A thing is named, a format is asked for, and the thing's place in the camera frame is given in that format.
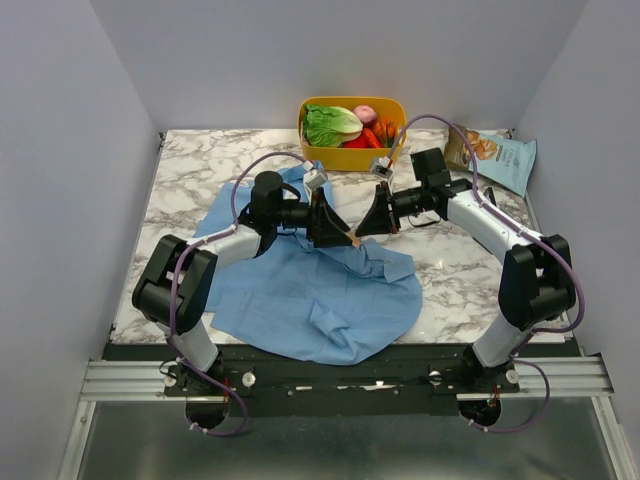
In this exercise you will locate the red pepper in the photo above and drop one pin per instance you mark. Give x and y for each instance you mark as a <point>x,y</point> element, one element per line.
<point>367,139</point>

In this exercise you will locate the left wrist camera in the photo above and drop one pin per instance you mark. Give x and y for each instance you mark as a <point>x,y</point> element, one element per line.
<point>314,177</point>

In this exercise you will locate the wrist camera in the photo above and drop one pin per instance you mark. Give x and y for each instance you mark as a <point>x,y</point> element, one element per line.
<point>382,168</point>
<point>314,177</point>

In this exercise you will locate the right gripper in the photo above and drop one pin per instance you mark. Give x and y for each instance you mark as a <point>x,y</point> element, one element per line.
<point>389,209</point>

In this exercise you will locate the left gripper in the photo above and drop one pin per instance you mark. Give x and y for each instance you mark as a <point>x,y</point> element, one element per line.
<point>324,224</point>

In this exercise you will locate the blue shirt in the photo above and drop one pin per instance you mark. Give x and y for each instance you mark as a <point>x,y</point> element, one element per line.
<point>335,306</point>

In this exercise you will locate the yellow plastic basket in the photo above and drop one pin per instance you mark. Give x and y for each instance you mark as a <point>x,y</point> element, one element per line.
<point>354,160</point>

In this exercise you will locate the red onion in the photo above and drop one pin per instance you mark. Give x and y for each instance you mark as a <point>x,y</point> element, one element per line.
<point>366,114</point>

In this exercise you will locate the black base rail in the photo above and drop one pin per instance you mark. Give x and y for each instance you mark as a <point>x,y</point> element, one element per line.
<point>401,380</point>

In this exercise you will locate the orange carrots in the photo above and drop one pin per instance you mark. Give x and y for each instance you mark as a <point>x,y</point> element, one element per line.
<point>385,131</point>

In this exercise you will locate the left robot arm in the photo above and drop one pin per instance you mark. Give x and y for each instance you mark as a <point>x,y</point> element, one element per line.
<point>174,286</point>

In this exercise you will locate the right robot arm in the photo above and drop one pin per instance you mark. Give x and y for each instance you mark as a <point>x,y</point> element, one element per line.
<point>537,283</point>

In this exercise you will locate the green lettuce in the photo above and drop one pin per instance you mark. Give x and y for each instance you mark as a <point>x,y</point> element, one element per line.
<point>329,126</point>

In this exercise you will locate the blue chip bag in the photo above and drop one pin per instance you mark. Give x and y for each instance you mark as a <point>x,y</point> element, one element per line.
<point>503,160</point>

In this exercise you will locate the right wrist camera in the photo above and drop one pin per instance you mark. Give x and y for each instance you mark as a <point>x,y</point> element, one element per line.
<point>382,168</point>

